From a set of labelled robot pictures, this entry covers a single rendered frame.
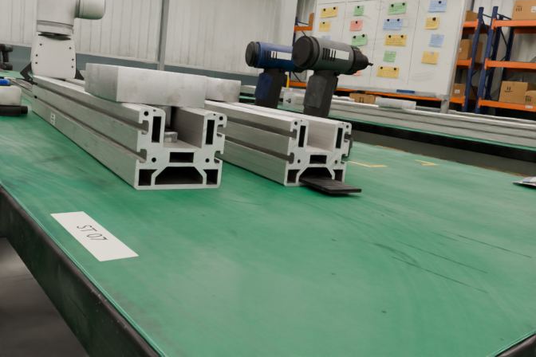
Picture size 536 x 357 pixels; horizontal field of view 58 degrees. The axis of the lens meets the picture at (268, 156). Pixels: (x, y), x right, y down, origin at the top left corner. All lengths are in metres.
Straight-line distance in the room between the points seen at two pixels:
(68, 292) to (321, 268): 0.17
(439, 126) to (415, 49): 1.72
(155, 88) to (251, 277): 0.32
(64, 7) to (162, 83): 0.74
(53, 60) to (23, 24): 11.21
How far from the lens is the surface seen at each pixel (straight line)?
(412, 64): 3.94
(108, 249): 0.35
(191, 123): 0.57
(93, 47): 12.92
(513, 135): 2.18
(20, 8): 12.51
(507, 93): 11.00
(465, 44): 11.58
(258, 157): 0.66
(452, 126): 2.28
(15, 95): 1.13
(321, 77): 0.91
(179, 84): 0.60
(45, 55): 1.31
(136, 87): 0.58
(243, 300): 0.29
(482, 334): 0.31
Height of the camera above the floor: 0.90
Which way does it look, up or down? 8 degrees down
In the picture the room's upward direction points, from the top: 6 degrees clockwise
